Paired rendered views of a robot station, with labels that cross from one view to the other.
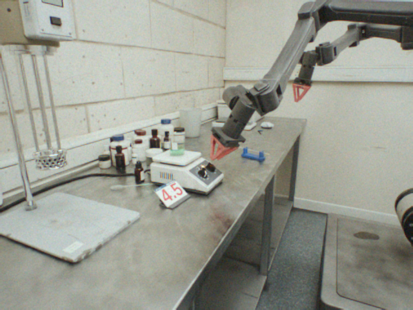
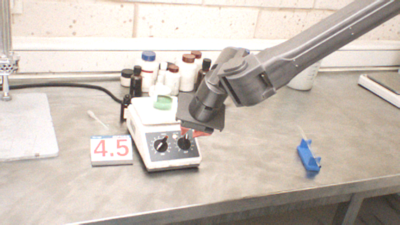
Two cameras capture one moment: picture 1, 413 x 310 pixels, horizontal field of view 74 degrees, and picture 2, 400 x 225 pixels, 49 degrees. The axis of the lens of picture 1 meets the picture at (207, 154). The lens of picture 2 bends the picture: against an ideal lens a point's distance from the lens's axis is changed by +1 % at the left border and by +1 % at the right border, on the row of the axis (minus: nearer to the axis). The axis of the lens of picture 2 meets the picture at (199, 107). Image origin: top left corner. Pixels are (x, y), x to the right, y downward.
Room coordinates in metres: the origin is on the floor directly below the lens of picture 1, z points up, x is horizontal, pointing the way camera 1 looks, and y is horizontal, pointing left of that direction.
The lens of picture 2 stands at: (0.16, -0.56, 1.33)
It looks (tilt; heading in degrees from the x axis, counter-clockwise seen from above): 27 degrees down; 39
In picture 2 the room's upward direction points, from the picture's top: 9 degrees clockwise
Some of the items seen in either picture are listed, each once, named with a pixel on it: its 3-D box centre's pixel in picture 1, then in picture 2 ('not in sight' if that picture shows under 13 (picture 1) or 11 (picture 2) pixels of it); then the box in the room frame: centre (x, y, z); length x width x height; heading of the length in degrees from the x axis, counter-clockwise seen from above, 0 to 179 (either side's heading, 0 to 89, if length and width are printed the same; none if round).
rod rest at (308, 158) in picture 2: (253, 153); (309, 153); (1.09, -0.19, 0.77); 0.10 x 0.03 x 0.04; 46
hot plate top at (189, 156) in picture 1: (177, 156); (160, 109); (0.84, 0.10, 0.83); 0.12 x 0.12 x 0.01; 65
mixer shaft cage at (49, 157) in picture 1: (42, 110); (1, 15); (0.58, 0.35, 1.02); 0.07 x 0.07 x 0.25
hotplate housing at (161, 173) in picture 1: (184, 170); (162, 130); (0.83, 0.07, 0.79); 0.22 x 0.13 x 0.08; 65
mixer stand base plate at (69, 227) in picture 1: (64, 219); (8, 123); (0.58, 0.34, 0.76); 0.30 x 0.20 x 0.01; 65
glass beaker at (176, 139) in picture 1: (176, 143); (164, 93); (0.85, 0.10, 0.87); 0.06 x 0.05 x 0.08; 17
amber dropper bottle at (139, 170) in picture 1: (139, 170); (126, 106); (0.84, 0.22, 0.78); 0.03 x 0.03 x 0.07
